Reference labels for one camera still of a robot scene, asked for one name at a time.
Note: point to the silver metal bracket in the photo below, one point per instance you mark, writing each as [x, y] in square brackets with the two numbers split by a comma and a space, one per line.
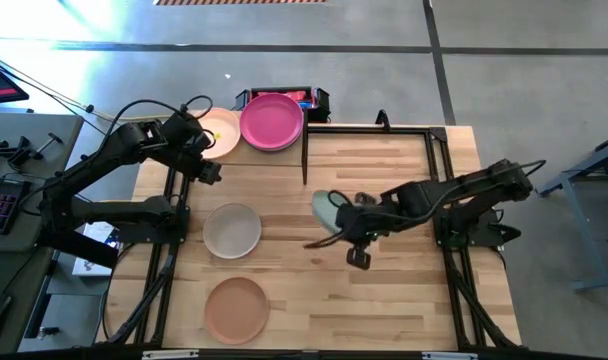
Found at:
[449, 356]
[170, 354]

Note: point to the brown plate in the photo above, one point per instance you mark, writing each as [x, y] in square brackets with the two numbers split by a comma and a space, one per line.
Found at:
[236, 311]

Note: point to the black keyboard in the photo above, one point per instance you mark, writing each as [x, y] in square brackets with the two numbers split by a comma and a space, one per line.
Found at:
[1, 205]

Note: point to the black table edge bracket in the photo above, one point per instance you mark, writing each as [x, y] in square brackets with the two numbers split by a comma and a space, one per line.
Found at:
[382, 119]

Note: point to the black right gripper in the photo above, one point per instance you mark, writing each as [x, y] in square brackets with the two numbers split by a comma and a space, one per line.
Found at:
[359, 222]

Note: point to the magenta plate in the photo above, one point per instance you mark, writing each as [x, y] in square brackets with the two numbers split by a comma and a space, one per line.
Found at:
[271, 121]

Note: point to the black aluminium table frame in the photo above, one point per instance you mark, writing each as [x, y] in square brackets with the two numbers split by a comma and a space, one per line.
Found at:
[369, 130]

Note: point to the beige grey plate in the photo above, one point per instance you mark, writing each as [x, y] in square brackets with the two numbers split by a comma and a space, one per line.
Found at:
[231, 231]

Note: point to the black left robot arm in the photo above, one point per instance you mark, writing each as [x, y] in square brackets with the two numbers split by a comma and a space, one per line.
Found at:
[84, 170]

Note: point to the grey under-table box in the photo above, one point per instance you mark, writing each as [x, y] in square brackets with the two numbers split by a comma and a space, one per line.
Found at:
[69, 315]

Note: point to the grey metal table frame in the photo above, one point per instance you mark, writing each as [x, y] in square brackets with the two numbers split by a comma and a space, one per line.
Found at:
[564, 187]

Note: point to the black flat panel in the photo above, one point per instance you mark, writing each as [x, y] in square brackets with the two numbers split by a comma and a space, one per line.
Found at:
[79, 245]

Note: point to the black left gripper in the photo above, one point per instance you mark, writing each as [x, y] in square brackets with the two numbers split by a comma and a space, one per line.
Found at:
[186, 140]

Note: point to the teal plate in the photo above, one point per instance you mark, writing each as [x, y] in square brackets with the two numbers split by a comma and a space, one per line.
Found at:
[326, 212]

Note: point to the grey desk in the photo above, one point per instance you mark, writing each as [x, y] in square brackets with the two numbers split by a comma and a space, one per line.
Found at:
[39, 145]

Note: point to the peach plate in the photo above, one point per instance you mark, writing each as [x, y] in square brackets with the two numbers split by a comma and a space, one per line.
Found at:
[226, 132]

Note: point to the white box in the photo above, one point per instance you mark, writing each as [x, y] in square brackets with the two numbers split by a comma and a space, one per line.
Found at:
[91, 269]

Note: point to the red and black toolbox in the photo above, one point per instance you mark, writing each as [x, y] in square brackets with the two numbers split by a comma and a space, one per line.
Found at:
[321, 102]

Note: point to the black desk clamp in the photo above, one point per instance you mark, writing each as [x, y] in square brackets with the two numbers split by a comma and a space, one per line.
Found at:
[16, 150]

